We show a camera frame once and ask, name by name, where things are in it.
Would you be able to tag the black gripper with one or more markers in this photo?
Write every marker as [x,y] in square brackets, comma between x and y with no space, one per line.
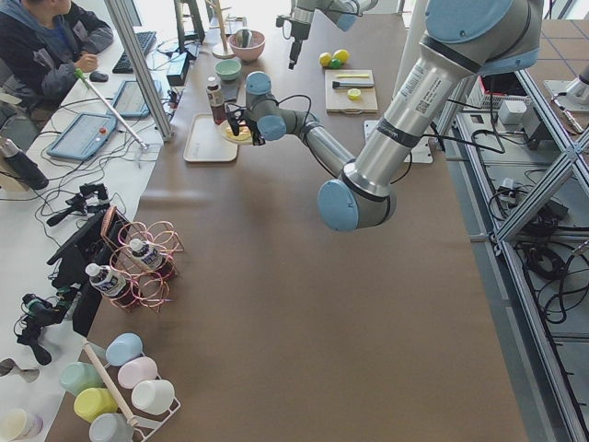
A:
[252,127]
[296,29]

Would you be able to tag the white round plate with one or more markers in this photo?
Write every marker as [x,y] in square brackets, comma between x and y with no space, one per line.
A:
[226,124]

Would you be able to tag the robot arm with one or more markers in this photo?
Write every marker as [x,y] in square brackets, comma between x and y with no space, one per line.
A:
[342,13]
[461,39]

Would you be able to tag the cream rabbit tray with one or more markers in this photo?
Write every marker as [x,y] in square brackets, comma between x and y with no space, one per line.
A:
[205,144]

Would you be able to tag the yellow lemon upper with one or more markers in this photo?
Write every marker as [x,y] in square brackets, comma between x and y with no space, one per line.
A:
[325,59]

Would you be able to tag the yellow lemon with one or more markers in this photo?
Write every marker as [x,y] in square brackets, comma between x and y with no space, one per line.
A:
[342,55]
[325,59]

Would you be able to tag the grey folded cloth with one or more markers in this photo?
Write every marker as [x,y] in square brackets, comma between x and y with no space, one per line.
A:
[230,91]

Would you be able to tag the green lime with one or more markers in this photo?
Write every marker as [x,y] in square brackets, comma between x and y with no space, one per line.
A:
[335,64]

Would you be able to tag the yellow lemon lower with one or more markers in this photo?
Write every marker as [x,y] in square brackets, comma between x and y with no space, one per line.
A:
[342,55]

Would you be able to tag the pink ice bowl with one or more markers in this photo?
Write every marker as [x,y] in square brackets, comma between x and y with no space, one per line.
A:
[249,54]

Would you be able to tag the steel ice scoop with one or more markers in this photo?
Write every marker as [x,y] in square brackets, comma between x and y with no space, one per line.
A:
[244,38]

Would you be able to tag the yellow plastic knife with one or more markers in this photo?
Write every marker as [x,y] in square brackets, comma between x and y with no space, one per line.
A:
[353,75]

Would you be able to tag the dark tea bottle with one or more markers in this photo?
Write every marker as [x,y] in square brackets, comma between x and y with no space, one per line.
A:
[216,100]

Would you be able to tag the mint green bowl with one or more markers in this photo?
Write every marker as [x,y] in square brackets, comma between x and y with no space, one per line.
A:
[228,70]

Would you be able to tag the half lemon slice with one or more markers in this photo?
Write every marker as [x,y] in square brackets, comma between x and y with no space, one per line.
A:
[354,93]

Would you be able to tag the blue teach pendant far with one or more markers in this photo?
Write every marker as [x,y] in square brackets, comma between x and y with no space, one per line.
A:
[129,101]

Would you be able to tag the blue teach pendant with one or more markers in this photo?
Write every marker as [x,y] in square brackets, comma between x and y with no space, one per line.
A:
[129,101]
[83,137]

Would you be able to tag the blue teach pendant near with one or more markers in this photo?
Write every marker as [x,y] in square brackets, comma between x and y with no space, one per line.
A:
[83,137]

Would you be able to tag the seated person in jacket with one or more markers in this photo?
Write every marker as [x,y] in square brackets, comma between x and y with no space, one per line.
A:
[43,43]

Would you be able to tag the black thermos flask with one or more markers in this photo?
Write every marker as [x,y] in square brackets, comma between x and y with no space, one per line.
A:
[26,170]

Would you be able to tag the blue plastic cup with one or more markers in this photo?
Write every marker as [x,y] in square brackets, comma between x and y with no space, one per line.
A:
[124,348]

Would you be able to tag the pink plastic cup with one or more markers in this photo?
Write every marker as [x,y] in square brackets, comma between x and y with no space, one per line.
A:
[137,370]

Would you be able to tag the white plastic cup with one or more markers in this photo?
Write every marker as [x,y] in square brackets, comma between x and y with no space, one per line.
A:
[153,396]

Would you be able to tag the green plastic cup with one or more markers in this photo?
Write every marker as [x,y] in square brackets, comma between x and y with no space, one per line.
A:
[79,376]

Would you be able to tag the yellow plastic cup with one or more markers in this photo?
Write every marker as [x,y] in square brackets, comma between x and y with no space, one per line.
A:
[93,402]

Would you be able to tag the grey plastic cup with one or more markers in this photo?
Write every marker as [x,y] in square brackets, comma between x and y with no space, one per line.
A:
[110,427]

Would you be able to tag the cream plastic cup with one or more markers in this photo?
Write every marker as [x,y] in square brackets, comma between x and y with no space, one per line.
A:
[18,424]

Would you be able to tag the bottle in wire rack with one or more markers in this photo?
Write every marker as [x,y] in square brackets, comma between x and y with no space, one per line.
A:
[152,258]

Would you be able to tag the copper wire bottle rack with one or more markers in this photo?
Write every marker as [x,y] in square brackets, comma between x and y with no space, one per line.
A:
[153,291]

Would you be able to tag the white wire cup rack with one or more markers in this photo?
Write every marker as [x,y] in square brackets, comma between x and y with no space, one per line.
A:
[145,425]

